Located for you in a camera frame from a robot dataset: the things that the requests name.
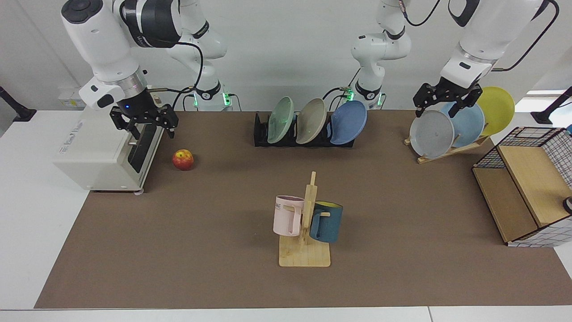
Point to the pale toaster oven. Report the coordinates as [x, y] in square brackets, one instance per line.
[89, 152]

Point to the dark teal cup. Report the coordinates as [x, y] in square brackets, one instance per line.
[328, 223]

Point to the pink cup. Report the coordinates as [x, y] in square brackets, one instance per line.
[286, 217]

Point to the wooden plate rack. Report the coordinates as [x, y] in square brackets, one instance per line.
[464, 146]

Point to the white wall socket box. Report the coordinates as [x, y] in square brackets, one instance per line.
[71, 98]

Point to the brown table cloth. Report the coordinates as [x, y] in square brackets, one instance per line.
[201, 232]

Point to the beige plate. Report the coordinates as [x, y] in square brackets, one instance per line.
[311, 120]

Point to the wooden cup stand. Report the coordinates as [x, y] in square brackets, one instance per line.
[304, 255]

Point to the pale green plate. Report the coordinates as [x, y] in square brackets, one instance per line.
[280, 120]

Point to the light blue plate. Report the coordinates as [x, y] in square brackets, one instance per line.
[469, 125]

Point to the red yellow apple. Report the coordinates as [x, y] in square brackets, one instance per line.
[183, 160]

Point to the black dish rack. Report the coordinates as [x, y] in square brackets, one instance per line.
[261, 134]

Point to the yellow plate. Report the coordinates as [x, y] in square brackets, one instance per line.
[498, 109]

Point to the grey plate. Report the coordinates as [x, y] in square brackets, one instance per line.
[431, 134]

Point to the small black round object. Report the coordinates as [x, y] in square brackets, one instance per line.
[568, 205]

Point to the black clamp stand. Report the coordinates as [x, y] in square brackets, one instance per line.
[20, 114]
[545, 116]

